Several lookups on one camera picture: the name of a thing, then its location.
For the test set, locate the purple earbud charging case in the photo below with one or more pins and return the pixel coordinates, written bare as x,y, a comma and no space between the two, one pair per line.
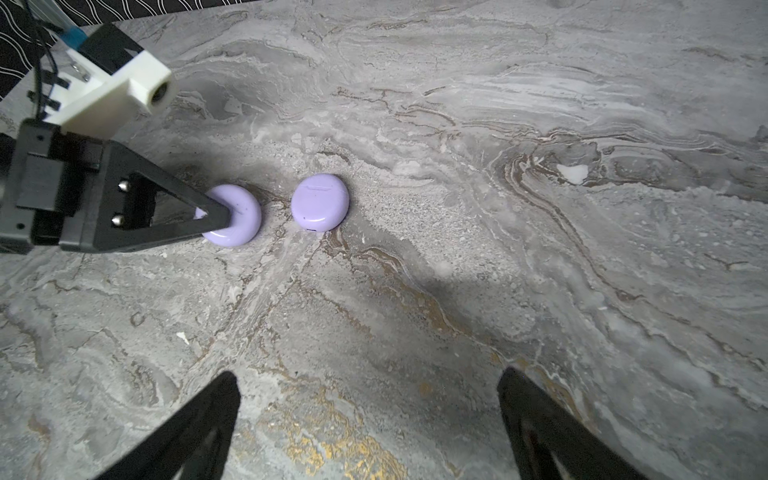
320,202

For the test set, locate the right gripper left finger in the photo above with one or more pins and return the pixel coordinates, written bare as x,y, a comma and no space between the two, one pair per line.
193,444

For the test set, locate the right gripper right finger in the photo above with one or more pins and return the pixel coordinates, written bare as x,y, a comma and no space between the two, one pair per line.
545,437

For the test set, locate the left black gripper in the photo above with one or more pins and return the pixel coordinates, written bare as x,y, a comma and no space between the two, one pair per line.
84,194

